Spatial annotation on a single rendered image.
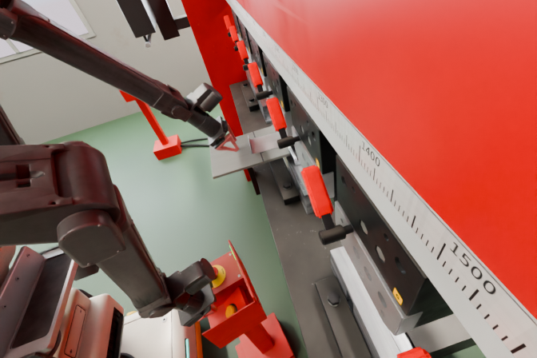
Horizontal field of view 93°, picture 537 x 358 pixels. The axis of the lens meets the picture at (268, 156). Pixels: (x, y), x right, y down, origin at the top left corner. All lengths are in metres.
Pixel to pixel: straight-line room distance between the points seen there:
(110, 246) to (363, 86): 0.27
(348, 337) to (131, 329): 1.16
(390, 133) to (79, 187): 0.26
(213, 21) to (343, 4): 1.39
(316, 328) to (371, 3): 0.63
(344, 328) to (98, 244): 0.52
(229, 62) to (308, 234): 1.17
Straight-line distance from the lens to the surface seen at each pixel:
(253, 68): 0.66
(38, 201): 0.27
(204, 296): 0.75
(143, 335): 1.56
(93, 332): 1.01
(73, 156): 0.31
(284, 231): 0.80
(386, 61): 0.18
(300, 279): 0.73
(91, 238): 0.28
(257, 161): 0.83
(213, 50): 1.62
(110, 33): 3.81
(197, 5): 1.57
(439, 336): 0.72
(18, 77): 4.28
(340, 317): 0.67
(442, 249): 0.20
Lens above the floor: 1.55
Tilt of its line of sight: 41 degrees down
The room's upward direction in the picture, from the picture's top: 15 degrees counter-clockwise
